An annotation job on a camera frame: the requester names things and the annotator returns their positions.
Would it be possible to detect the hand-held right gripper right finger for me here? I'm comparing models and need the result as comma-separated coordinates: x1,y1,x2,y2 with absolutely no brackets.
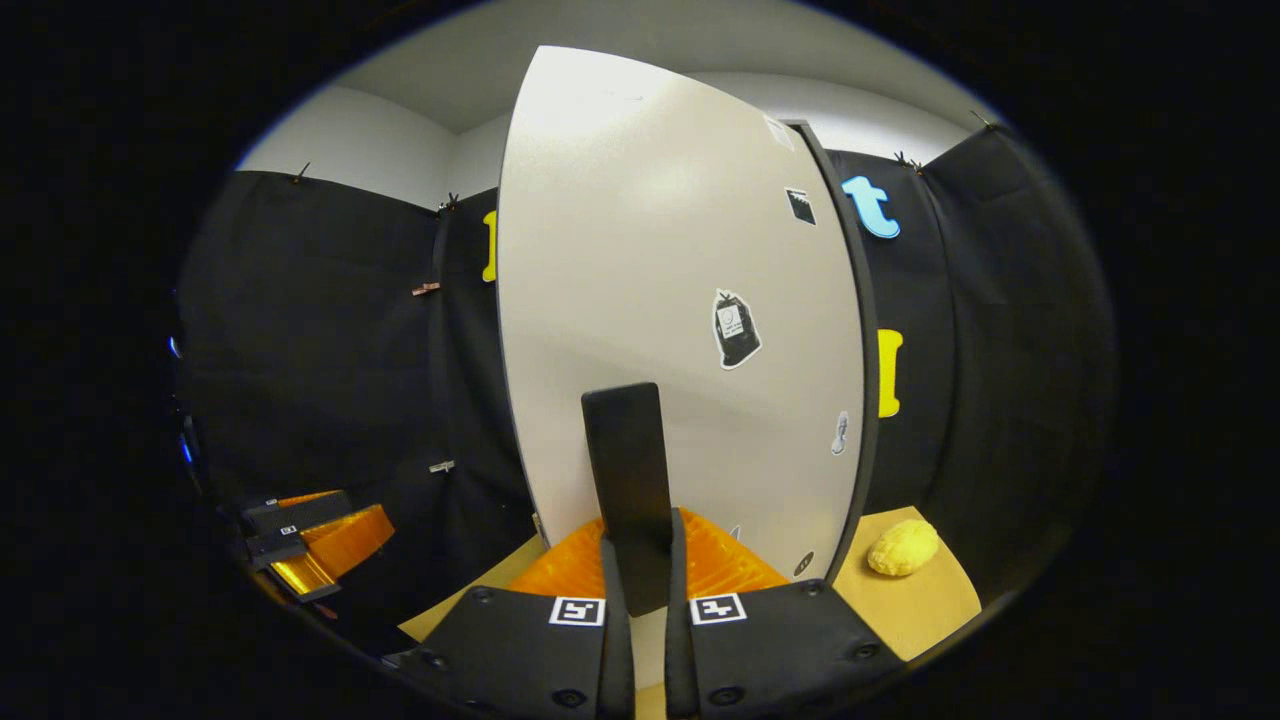
665,508,906,720

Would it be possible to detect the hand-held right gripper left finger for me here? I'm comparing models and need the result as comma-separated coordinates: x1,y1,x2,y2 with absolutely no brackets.
385,510,636,720

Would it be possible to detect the beige cabinet door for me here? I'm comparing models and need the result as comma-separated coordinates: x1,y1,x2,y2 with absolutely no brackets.
497,45,866,691

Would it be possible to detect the yellow lumpy object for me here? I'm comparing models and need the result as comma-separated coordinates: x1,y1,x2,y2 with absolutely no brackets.
866,518,941,578

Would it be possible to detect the black backdrop cloth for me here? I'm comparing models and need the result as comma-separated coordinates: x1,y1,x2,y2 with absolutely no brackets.
178,125,1116,651

